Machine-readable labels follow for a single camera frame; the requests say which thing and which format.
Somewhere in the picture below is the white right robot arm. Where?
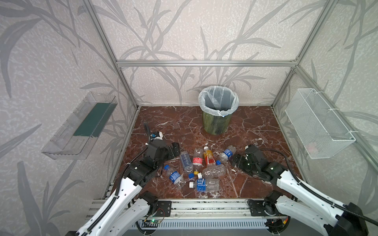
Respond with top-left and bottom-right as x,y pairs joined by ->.
230,145 -> 375,236

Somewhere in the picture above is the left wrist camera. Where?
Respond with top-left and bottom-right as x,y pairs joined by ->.
150,131 -> 163,141

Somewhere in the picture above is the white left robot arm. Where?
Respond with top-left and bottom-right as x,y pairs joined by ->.
67,139 -> 180,236

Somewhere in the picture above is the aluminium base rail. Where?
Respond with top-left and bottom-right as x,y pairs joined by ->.
84,198 -> 314,229

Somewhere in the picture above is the orange drink bottle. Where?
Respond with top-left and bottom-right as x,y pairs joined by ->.
203,146 -> 216,167

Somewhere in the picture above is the white plastic bin liner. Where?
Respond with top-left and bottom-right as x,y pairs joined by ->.
198,86 -> 239,117

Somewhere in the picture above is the clear ribbed bottle blue cap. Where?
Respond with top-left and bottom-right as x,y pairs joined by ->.
180,151 -> 195,180

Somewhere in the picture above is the clear acrylic wall shelf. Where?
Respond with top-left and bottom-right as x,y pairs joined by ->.
41,92 -> 118,160

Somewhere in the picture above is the small bottle blue label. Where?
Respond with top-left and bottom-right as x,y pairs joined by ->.
216,145 -> 236,165

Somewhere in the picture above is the white wire mesh basket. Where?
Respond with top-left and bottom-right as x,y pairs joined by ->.
285,88 -> 356,159

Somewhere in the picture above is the green circuit board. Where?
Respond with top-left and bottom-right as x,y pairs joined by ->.
142,218 -> 163,228

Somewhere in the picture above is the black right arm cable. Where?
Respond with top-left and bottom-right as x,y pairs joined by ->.
259,148 -> 378,227

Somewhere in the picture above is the clear bottle red label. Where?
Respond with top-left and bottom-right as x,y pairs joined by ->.
193,148 -> 203,175

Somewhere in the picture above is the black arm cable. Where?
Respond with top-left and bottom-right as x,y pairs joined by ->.
259,148 -> 378,227
79,122 -> 152,236

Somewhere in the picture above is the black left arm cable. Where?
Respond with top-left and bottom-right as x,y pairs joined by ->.
79,122 -> 152,236

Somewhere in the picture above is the clear bottle blue white label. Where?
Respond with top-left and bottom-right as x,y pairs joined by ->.
189,179 -> 220,192

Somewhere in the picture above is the clear bottle white cap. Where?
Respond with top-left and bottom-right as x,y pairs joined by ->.
197,164 -> 226,179

